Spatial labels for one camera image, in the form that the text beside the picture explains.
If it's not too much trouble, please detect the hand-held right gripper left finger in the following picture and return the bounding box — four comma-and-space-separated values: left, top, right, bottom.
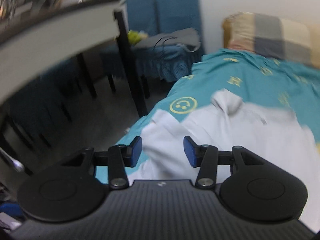
61, 135, 143, 190

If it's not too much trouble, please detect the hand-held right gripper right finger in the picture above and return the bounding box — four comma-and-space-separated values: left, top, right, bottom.
183, 135, 265, 190

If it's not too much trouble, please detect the white t-shirt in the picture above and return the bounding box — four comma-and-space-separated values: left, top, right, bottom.
130, 89, 320, 234

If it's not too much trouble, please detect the teal printed bed sheet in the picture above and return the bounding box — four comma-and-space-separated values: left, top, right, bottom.
95, 48, 320, 183

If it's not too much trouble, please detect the grey cloth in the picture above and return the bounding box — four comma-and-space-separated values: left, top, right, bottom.
134, 28, 202, 53

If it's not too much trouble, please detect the yellow-green plush toy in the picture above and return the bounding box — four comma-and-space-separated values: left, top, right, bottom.
127, 29, 147, 44

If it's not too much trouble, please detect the plaid pillow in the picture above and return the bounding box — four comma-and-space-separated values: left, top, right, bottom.
226, 12, 320, 67
222, 15, 320, 68

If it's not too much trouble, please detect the white table with black legs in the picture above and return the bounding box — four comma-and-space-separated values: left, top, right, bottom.
0, 0, 149, 119

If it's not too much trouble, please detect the blue covered chair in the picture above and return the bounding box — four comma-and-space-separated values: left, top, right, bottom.
131, 0, 205, 98
100, 0, 158, 93

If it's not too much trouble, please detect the black cable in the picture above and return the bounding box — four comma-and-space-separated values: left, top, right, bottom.
154, 36, 178, 55

